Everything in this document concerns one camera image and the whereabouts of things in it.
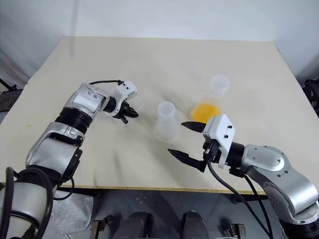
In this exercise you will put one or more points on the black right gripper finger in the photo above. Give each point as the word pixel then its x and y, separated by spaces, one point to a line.
pixel 194 126
pixel 184 157

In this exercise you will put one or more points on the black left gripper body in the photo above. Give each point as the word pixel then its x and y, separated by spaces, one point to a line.
pixel 123 109

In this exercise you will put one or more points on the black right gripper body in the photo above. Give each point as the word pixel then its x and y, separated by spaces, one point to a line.
pixel 211 152

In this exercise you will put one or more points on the translucent plastic flask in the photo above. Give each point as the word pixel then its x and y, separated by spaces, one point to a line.
pixel 166 119

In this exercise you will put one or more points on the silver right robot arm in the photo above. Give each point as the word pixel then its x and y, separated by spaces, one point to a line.
pixel 281 169

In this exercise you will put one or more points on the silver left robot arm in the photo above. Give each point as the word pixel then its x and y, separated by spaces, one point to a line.
pixel 74 99

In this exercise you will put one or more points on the plastic flask with orange liquid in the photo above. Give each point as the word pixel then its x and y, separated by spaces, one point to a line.
pixel 204 110

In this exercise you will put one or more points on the dark grey rounded shape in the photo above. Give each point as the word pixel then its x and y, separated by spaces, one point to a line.
pixel 138 225
pixel 194 225

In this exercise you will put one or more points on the rusty metal clamp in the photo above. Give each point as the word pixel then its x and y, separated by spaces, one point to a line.
pixel 99 227
pixel 238 231

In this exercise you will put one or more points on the crumpled clear plastic sheet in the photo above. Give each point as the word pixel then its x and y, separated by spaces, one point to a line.
pixel 72 214

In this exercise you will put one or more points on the black metal stand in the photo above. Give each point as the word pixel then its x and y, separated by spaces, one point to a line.
pixel 7 97

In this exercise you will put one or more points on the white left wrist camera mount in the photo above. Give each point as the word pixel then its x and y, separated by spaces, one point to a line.
pixel 125 87

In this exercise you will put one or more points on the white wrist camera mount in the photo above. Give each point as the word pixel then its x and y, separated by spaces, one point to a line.
pixel 221 129
pixel 125 87

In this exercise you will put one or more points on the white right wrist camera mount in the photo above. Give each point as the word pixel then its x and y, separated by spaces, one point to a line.
pixel 221 129

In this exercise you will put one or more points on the black table frame bar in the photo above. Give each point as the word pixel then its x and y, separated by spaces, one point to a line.
pixel 149 193

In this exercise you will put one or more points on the black equipment frame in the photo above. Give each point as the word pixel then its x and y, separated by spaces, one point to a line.
pixel 312 94

